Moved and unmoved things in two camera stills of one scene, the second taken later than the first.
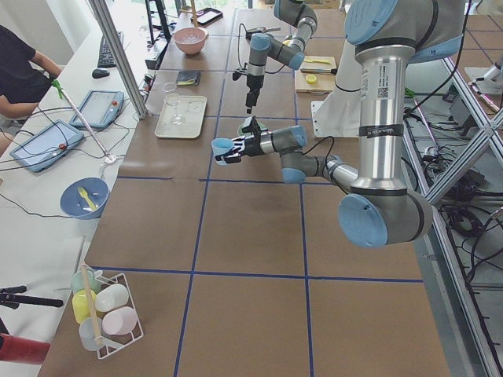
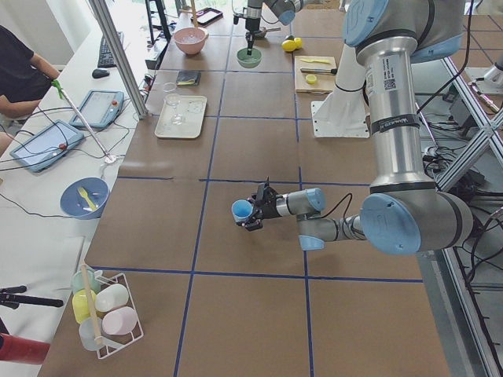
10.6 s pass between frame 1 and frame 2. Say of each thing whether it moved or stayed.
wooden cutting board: stayed
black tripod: stayed
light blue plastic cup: moved
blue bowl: stayed
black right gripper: moved
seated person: stayed
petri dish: stayed
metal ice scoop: stayed
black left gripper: moved
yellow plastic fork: stayed
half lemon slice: stayed
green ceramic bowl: moved
